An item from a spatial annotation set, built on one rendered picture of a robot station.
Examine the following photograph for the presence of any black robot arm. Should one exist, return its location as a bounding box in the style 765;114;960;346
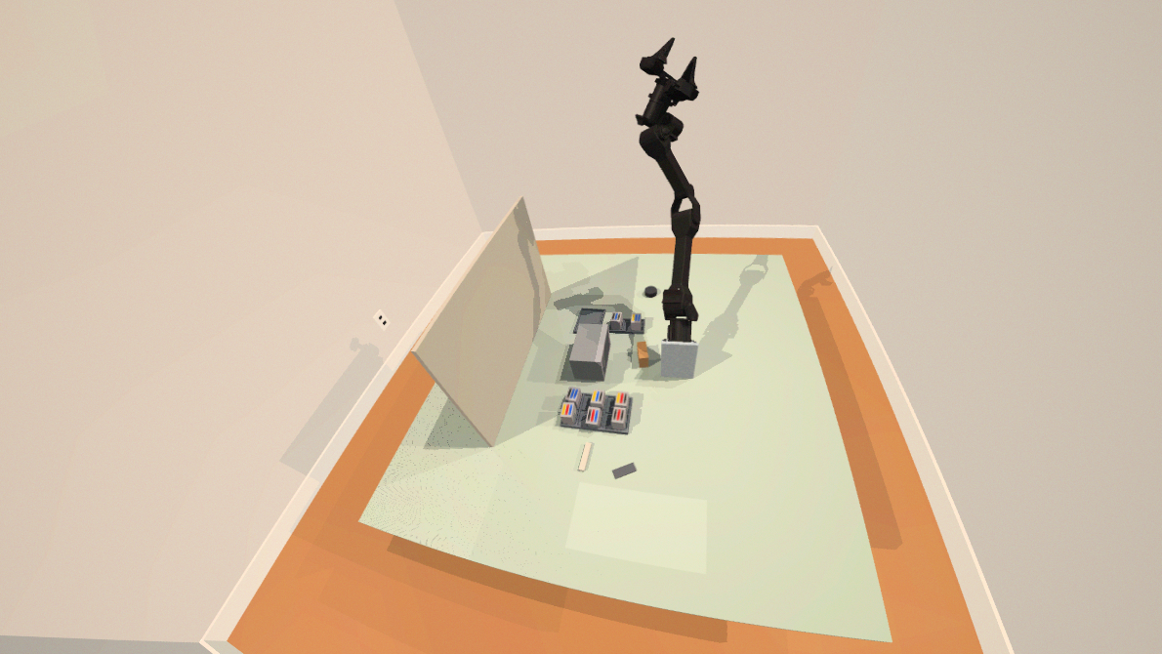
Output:
634;78;701;343

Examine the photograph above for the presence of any beige flat panel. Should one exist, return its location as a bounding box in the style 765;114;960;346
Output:
411;196;551;447

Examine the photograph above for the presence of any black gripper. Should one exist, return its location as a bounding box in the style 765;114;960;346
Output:
640;38;700;109

